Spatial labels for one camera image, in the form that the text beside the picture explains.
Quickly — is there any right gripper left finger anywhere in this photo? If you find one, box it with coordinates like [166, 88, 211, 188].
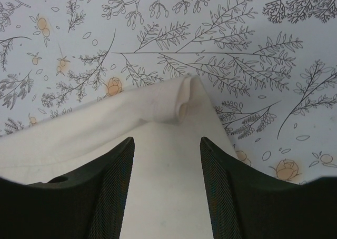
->
[1, 137, 135, 238]

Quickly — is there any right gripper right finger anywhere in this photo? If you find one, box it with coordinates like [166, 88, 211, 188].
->
[200, 137, 336, 238]

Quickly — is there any cream white t shirt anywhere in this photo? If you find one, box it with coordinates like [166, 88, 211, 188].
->
[1, 76, 235, 238]

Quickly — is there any floral patterned table mat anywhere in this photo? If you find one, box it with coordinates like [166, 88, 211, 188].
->
[1, 0, 336, 184]

